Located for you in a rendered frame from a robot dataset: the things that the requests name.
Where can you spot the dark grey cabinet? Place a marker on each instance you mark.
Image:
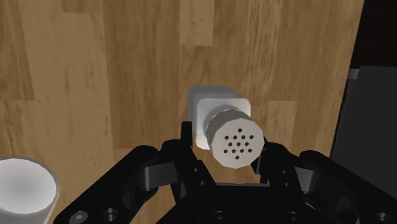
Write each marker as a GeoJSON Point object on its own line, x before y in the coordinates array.
{"type": "Point", "coordinates": [369, 124]}

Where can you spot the white salt shaker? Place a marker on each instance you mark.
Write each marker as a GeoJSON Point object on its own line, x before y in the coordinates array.
{"type": "Point", "coordinates": [229, 130]}

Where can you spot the white cup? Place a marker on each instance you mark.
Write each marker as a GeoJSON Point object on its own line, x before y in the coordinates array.
{"type": "Point", "coordinates": [26, 189]}

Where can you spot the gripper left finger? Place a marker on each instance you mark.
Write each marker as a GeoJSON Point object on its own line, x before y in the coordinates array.
{"type": "Point", "coordinates": [173, 164]}

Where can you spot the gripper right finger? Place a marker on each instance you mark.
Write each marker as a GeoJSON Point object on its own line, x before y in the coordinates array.
{"type": "Point", "coordinates": [310, 176]}

